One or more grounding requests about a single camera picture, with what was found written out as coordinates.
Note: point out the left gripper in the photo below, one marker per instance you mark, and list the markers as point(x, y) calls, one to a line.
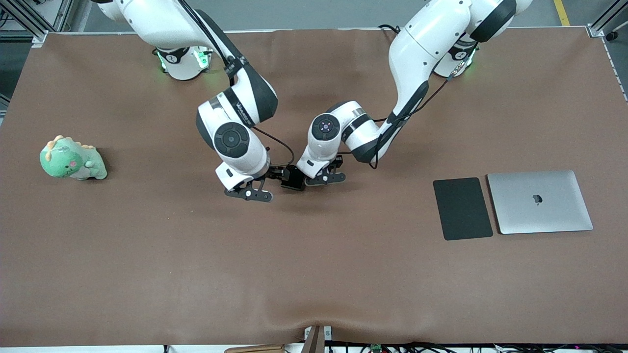
point(297, 180)

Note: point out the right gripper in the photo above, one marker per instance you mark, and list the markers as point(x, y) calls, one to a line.
point(275, 172)

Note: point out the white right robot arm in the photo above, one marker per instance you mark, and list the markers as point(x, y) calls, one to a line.
point(162, 24)

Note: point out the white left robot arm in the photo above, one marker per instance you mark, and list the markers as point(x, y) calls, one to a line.
point(427, 49)

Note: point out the black mouse pad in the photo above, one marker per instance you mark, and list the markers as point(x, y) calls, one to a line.
point(462, 208)

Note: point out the brown table cover mat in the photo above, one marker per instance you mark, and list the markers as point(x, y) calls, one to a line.
point(314, 269)

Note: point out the brown wooden board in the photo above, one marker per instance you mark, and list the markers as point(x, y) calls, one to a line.
point(255, 349)

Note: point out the silver closed laptop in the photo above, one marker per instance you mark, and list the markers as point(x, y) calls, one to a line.
point(539, 202)

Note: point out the green dinosaur plush toy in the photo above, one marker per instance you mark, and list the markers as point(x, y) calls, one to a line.
point(66, 162)

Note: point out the black caster wheel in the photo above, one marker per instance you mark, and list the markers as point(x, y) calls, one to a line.
point(612, 36)

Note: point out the metal table edge bracket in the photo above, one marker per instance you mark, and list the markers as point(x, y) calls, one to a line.
point(327, 333)

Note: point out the aluminium frame post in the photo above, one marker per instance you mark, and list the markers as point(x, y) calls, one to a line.
point(24, 19)
point(606, 17)

